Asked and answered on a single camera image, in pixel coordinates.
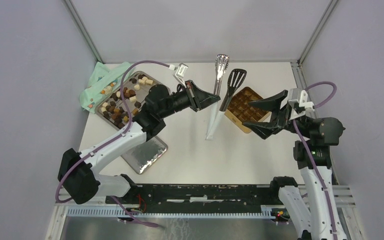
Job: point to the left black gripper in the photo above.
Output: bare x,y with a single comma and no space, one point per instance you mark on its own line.
199,99

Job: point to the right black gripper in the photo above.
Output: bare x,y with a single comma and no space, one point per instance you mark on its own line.
272,103

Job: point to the steel serving tongs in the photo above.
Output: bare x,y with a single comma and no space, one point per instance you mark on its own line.
235,80

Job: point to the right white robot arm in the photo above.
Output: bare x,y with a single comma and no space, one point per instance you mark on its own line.
317,216

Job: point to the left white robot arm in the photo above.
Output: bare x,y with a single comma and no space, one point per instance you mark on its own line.
79,172

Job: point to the gold chocolate box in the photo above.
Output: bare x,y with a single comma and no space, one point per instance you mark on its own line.
239,111

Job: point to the steel chocolate tray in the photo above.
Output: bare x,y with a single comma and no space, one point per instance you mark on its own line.
116,108

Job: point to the silver box lid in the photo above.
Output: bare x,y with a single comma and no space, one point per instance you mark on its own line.
143,156

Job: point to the green patterned cloth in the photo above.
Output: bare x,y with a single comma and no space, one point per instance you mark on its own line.
102,83

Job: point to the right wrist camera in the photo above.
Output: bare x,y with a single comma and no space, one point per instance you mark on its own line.
298,100

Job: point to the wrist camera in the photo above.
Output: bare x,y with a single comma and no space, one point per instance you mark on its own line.
298,100
179,73

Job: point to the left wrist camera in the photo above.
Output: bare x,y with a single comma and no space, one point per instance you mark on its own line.
179,73

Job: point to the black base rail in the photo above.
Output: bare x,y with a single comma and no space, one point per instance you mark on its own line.
200,198

